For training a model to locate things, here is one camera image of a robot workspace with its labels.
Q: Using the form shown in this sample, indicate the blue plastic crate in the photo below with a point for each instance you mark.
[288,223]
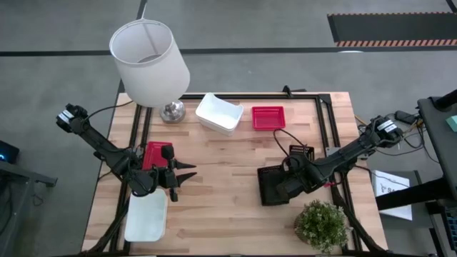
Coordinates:
[452,228]

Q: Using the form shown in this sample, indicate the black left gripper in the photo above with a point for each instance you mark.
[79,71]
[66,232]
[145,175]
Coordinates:
[171,178]

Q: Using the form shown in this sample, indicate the grey metal stand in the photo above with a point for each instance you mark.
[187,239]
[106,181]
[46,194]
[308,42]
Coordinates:
[21,171]

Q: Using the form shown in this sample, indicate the black metal table frame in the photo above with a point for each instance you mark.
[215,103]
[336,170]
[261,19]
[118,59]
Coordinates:
[250,96]

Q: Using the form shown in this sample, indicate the red plastic basket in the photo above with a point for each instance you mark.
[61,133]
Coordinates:
[151,155]
[268,118]

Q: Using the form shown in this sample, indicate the black side cart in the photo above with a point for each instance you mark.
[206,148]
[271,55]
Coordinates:
[437,142]

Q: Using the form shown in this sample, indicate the teal block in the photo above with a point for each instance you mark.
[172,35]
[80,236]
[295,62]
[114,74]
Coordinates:
[452,123]

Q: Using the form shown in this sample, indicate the white printed paper sheet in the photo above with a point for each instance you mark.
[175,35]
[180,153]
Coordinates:
[387,178]

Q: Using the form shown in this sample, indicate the white shade silver table lamp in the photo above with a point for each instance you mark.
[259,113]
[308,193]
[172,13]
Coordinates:
[153,82]

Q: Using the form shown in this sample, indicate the small green potted plant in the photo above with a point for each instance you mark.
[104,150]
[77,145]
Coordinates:
[321,225]

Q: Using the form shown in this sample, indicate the black hazard-striped floor mat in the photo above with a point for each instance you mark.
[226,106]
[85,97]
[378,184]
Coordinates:
[392,28]

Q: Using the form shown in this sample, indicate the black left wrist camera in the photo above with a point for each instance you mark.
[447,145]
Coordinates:
[168,151]

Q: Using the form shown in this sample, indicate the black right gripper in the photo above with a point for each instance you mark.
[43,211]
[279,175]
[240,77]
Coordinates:
[294,182]

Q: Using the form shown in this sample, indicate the black power adapter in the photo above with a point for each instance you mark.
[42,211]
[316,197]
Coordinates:
[403,116]

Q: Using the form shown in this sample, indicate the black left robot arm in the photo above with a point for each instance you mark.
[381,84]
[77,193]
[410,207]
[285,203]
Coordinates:
[100,142]

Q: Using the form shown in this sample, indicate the black frame clamp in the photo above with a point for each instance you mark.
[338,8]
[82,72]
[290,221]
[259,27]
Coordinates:
[287,92]

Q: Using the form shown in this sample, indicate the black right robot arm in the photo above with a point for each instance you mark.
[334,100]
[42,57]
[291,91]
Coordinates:
[350,150]

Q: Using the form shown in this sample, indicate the dark device with blue light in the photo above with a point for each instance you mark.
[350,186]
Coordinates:
[9,151]

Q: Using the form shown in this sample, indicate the small red tag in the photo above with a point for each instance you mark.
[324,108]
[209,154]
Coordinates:
[328,184]

